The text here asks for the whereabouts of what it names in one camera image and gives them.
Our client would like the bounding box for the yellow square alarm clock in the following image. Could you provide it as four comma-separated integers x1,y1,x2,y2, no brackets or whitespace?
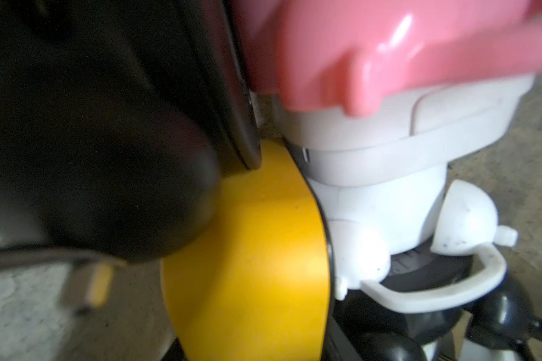
161,140,331,360

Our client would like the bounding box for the black twin-bell alarm clock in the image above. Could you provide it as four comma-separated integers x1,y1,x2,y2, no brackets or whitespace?
0,1,261,312

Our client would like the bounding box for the beige canvas tote bag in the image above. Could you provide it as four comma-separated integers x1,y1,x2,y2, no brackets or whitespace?
0,76,542,360

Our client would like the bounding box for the small white alarm clock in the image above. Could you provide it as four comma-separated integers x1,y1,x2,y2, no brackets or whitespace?
272,75,534,314

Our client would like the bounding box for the pink alarm clock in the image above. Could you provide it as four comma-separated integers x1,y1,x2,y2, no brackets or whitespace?
231,0,542,117

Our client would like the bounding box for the black and white alarm clock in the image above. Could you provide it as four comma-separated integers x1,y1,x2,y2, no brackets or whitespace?
322,242,542,360

